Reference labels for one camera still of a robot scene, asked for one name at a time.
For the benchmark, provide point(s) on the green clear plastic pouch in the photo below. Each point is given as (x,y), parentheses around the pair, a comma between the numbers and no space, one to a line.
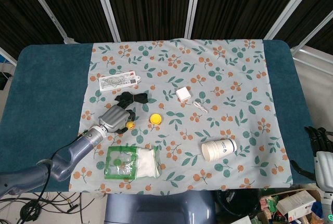
(120,163)

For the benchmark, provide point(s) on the blue table cover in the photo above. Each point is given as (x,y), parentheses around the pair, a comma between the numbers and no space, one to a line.
(44,99)

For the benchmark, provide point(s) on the black trash bag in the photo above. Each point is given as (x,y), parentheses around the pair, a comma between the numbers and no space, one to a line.
(235,203)

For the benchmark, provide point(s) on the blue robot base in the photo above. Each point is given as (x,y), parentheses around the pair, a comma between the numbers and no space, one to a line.
(160,207)

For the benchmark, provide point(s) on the white printed flat package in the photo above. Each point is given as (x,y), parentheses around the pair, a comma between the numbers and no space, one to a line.
(118,81)

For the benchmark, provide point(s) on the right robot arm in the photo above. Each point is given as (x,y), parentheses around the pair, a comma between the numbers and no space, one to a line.
(327,200)

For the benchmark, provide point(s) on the green printed box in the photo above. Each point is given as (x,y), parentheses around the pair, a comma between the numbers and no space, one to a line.
(268,203)

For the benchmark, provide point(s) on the white cardboard box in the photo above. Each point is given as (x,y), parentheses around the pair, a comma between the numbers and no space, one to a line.
(296,204)

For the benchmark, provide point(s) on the small white square box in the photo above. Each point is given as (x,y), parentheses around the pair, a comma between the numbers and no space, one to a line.
(182,94)

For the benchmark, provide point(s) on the stack of white paper cups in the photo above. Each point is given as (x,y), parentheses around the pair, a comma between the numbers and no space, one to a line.
(218,150)

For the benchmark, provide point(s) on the small yellow rubber duck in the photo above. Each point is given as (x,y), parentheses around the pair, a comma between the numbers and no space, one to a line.
(129,124)

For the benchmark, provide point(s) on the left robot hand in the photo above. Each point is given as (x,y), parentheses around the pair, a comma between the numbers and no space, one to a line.
(114,120)

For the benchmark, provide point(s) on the floral patterned tablecloth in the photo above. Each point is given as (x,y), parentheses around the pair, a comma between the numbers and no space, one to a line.
(195,91)

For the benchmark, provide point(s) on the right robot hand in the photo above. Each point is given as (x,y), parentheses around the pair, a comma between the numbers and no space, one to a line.
(318,143)

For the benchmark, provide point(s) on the black folded cloth bundle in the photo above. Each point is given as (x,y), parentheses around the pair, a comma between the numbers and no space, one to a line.
(132,98)

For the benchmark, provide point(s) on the white powder bag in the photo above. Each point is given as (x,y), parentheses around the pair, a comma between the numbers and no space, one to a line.
(147,163)

